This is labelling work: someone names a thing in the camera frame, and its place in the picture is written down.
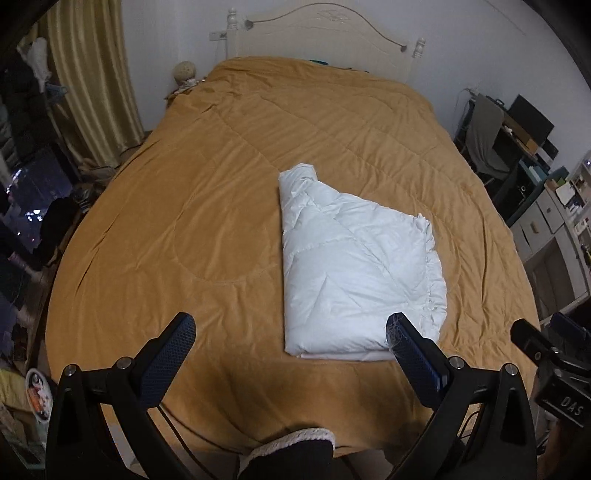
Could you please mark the grey drawer cabinet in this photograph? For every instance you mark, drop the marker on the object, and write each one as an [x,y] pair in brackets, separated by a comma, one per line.
[540,226]

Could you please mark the black monitor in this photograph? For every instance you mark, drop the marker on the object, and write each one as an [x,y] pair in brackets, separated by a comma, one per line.
[531,117]

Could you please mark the person's dark slippered foot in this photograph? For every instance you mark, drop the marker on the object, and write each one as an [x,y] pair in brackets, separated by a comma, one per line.
[286,457]

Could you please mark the white wall power strip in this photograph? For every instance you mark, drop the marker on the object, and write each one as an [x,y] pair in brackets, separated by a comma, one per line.
[218,35]

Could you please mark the white hanging cloth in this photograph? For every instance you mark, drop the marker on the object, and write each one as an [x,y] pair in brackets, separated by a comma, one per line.
[38,57]

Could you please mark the round printed plate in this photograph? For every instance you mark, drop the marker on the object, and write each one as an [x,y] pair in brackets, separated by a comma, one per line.
[39,394]

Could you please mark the blue clothes hanger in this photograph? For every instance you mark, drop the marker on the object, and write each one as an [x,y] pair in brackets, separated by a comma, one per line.
[55,91]

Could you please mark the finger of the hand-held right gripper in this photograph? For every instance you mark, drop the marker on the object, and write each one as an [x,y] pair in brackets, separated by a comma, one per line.
[569,326]
[531,339]

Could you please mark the golden curtain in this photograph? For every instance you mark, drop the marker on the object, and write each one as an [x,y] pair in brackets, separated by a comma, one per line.
[87,69]

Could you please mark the white puffer jacket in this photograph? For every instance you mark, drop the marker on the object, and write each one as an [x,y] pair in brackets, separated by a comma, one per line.
[360,267]

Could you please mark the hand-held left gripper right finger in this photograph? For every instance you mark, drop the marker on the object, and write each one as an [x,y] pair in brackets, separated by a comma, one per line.
[412,357]

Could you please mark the orange quilted blanket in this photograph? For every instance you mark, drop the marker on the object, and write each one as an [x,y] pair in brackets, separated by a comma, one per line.
[184,207]

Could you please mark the cream wooden headboard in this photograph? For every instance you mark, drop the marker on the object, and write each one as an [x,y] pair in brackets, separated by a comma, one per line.
[323,37]

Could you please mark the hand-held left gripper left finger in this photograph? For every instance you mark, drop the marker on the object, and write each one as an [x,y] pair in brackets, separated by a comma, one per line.
[171,350]

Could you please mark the grey office chair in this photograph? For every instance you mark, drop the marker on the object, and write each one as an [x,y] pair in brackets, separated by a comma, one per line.
[489,138]

